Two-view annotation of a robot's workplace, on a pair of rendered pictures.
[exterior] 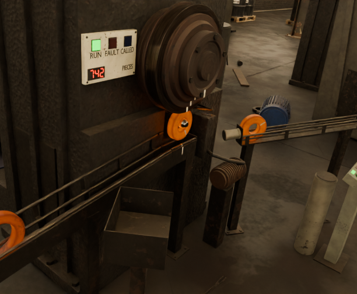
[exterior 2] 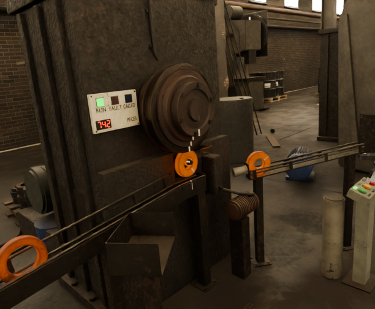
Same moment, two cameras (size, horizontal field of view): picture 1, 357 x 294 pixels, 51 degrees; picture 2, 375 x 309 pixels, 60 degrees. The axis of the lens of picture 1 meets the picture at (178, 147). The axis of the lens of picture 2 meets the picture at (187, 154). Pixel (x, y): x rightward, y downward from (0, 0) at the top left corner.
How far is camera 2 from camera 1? 0.38 m
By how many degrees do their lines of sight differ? 15
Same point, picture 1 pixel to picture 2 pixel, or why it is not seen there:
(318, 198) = (331, 219)
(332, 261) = (361, 282)
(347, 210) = (361, 227)
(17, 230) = (40, 252)
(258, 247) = (285, 275)
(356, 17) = (356, 69)
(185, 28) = (172, 81)
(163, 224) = (167, 242)
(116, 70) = (121, 121)
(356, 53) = (363, 99)
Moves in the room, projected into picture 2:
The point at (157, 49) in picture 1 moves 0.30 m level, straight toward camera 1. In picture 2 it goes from (150, 99) to (136, 106)
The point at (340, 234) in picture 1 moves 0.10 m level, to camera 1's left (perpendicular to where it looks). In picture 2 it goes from (361, 252) to (342, 252)
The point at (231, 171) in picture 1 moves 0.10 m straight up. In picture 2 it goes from (242, 202) to (242, 187)
